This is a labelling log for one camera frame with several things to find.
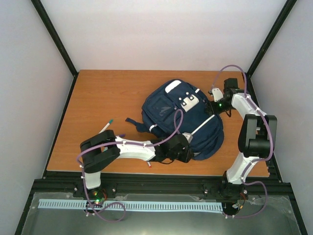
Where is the navy blue student backpack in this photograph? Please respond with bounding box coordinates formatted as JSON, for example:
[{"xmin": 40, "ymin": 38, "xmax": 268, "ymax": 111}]
[{"xmin": 126, "ymin": 79, "xmax": 224, "ymax": 161}]

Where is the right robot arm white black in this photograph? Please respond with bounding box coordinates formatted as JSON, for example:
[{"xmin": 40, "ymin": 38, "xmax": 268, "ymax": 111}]
[{"xmin": 206, "ymin": 78, "xmax": 277, "ymax": 200}]

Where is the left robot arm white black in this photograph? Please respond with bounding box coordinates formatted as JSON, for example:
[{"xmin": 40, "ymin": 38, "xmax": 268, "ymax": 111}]
[{"xmin": 80, "ymin": 130, "xmax": 194, "ymax": 197}]

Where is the teal capped white marker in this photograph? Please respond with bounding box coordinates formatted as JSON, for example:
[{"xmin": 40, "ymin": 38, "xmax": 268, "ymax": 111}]
[{"xmin": 99, "ymin": 119, "xmax": 113, "ymax": 134}]

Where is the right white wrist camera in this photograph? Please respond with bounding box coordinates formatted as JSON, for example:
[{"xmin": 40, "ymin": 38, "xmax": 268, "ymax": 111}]
[{"xmin": 209, "ymin": 88, "xmax": 224, "ymax": 102}]

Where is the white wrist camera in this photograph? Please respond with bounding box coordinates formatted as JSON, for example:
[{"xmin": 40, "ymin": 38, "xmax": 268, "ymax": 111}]
[
  {"xmin": 183, "ymin": 132, "xmax": 193, "ymax": 143},
  {"xmin": 209, "ymin": 88, "xmax": 224, "ymax": 102}
]

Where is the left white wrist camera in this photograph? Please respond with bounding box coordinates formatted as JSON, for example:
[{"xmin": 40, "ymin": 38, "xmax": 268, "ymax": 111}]
[{"xmin": 183, "ymin": 132, "xmax": 193, "ymax": 143}]

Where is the light blue slotted cable duct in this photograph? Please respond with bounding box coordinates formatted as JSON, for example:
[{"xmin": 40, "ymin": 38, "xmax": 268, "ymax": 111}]
[{"xmin": 38, "ymin": 199, "xmax": 223, "ymax": 213}]

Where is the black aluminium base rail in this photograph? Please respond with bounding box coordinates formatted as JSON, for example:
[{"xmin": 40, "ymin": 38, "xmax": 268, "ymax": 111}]
[{"xmin": 30, "ymin": 172, "xmax": 295, "ymax": 202}]

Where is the right black frame post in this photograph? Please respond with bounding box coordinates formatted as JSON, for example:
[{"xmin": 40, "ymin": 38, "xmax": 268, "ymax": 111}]
[{"xmin": 246, "ymin": 0, "xmax": 298, "ymax": 76}]

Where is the black frame post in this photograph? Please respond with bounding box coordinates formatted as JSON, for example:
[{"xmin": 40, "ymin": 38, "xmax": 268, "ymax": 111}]
[
  {"xmin": 246, "ymin": 0, "xmax": 298, "ymax": 76},
  {"xmin": 30, "ymin": 0, "xmax": 79, "ymax": 75}
]

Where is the left black frame post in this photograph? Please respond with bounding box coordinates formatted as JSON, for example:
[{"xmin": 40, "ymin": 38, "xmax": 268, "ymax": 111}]
[{"xmin": 30, "ymin": 0, "xmax": 79, "ymax": 75}]

